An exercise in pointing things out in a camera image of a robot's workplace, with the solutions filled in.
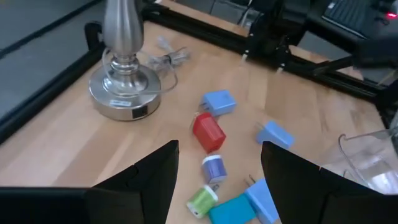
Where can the silver table lamp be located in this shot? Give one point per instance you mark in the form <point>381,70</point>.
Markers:
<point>124,31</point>

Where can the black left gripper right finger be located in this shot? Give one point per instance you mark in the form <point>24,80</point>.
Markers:
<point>311,199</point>

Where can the purple and white wall charger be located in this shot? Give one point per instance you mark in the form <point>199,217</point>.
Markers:
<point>214,169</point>

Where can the clear plastic bin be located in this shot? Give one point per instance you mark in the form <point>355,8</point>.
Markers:
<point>373,161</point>

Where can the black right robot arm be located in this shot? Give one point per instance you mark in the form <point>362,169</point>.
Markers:
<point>273,28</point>

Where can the teal box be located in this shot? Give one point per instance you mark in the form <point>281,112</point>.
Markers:
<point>231,211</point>

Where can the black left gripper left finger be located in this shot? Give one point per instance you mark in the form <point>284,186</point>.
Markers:
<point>124,199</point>

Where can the red wall charger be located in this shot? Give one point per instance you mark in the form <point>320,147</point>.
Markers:
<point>208,132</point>

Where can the black aluminium table frame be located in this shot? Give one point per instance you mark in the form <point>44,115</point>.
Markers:
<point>199,28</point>

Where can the green and white wall charger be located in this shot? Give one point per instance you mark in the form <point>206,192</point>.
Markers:
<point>201,200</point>

